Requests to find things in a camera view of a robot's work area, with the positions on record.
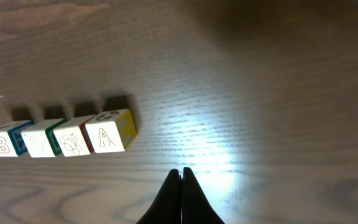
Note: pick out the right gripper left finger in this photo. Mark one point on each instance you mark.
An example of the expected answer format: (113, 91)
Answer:
(166, 207)

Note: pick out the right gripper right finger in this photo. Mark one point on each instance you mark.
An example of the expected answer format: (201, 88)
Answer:
(194, 204)

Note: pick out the white block with bug drawing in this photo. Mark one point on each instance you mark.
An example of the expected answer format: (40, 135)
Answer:
(111, 131)

